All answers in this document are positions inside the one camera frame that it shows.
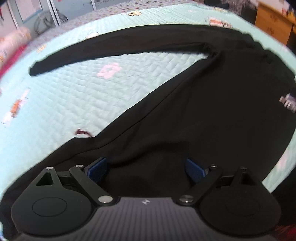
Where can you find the floral rolled duvet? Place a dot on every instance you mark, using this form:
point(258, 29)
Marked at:
point(13, 41)

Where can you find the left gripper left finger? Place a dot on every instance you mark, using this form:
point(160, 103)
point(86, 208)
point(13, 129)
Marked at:
point(88, 177)

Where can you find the sliding door wardrobe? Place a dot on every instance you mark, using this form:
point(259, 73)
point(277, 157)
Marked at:
point(29, 13)

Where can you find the black garment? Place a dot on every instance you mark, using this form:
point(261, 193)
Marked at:
point(222, 110)

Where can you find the mint bee quilt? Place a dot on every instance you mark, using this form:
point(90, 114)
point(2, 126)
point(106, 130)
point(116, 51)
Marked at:
point(39, 114)

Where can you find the red patterned sheet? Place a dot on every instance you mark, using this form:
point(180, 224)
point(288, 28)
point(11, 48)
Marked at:
point(12, 60)

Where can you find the yellow wooden desk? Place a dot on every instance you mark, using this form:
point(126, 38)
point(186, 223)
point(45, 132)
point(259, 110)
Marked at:
point(278, 24)

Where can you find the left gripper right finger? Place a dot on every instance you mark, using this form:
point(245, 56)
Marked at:
point(204, 178)

